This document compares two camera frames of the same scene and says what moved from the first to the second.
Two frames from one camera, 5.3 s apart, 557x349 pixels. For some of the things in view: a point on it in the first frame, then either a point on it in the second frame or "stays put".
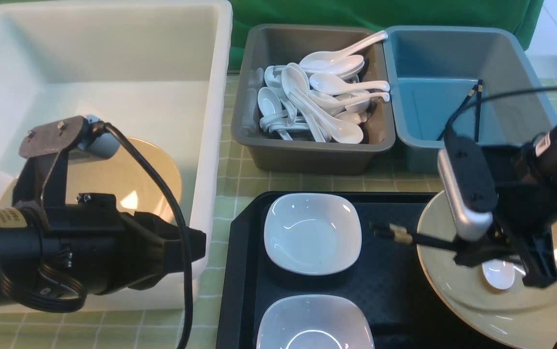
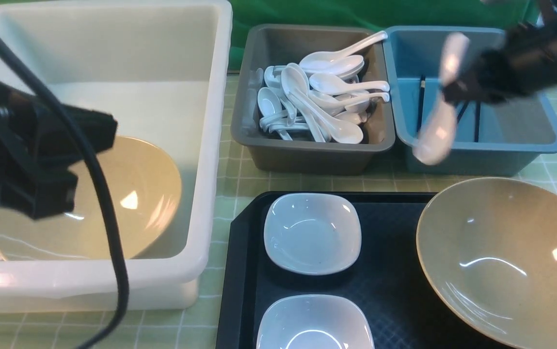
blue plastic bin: x=477 y=83 stays put
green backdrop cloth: x=525 y=14 stays put
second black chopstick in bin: x=479 y=90 stays put
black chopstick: x=385 y=232 -> x=421 y=106
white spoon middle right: x=326 y=84 stays put
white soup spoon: x=500 y=274 -> x=433 y=142
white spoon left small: x=269 y=103 stays put
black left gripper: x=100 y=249 -> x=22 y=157
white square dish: x=312 y=234 stays put
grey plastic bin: x=272 y=45 stays put
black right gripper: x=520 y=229 -> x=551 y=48
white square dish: x=315 y=321 stays put
